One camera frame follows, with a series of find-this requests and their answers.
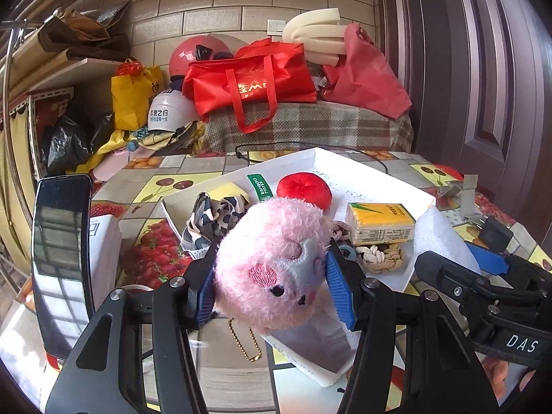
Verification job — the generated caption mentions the brown paper bags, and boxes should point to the brown paper bags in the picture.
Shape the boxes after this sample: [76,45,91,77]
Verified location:
[38,0,132,62]

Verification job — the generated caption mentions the green packet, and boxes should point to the green packet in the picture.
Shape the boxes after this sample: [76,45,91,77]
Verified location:
[247,174,272,203]

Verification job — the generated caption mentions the red cloth bag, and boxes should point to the red cloth bag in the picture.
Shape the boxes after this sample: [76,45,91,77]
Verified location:
[321,23,412,119]

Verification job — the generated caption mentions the yellow curtain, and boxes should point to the yellow curtain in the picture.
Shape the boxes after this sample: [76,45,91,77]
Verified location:
[0,108,37,246]

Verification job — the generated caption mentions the white helmet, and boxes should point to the white helmet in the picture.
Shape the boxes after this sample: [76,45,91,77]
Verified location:
[148,90,203,134]

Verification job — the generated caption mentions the black plastic bag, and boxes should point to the black plastic bag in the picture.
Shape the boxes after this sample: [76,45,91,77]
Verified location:
[47,114,115,175]

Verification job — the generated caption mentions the pink cloth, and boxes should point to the pink cloth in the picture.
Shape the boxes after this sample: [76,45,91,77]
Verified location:
[92,155,130,182]

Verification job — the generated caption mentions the wooden shelf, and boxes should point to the wooden shelf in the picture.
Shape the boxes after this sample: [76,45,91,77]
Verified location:
[0,47,130,117]

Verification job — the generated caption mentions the black cable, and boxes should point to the black cable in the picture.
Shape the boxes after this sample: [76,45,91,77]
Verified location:
[236,140,391,174]

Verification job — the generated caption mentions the fruit print tablecloth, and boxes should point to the fruit print tablecloth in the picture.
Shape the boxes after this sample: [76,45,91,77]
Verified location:
[0,149,552,414]

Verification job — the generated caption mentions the chrome curved pole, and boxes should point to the chrome curved pole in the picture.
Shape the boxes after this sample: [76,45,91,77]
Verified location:
[0,21,27,208]

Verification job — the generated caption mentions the knotted rope toy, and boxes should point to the knotted rope toy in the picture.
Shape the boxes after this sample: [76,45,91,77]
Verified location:
[330,220,408,274]

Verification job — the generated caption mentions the white foam strips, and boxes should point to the white foam strips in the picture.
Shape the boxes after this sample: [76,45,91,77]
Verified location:
[282,11,350,63]

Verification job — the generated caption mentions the yellow sponge block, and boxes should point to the yellow sponge block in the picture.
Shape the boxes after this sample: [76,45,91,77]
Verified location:
[207,182,248,201]

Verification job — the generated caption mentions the red tote bag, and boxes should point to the red tote bag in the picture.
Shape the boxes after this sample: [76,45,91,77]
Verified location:
[182,38,317,134]

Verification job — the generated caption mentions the white cardboard box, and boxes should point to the white cardboard box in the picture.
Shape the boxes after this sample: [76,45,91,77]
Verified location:
[161,147,436,386]

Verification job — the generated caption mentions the red helmet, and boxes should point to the red helmet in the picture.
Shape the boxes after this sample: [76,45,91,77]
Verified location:
[168,34,234,80]

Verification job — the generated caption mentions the pink plush toy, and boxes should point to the pink plush toy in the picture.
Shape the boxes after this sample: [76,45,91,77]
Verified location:
[213,196,335,361]

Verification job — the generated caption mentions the yellow cloth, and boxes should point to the yellow cloth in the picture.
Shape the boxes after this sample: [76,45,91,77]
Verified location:
[78,129,130,175]

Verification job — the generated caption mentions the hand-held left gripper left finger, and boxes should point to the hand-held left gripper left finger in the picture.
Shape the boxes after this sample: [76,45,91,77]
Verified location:
[45,235,225,414]

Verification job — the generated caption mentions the brown door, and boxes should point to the brown door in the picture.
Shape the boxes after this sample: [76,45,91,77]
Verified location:
[373,0,552,234]

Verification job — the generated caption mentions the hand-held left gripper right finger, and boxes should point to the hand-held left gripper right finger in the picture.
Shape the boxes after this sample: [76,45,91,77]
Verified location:
[323,237,501,414]

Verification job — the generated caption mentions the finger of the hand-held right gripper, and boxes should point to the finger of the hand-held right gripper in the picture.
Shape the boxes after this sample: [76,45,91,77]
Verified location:
[415,250,540,311]
[466,217,552,298]

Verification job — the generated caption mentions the black smartphone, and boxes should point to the black smartphone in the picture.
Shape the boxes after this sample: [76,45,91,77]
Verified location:
[31,174,93,361]

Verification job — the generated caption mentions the plaid covered box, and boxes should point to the plaid covered box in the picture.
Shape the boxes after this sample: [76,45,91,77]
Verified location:
[204,101,415,154]

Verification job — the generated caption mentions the leopard print cloth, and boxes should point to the leopard print cloth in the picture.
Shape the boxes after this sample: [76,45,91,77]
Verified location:
[181,192,250,253]

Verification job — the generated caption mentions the metal bracket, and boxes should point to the metal bracket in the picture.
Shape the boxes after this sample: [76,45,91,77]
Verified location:
[440,175,480,225]

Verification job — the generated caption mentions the yellow shopping bag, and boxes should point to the yellow shopping bag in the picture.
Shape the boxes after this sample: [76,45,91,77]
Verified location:
[111,66,165,131]

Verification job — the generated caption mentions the red plush toy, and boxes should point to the red plush toy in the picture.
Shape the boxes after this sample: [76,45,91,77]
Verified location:
[276,172,333,211]

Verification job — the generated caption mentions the yellow tissue packet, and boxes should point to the yellow tissue packet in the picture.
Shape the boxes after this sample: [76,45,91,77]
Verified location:
[345,202,417,246]

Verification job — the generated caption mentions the white carton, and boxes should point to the white carton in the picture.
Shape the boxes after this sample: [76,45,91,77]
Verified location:
[88,216,126,307]

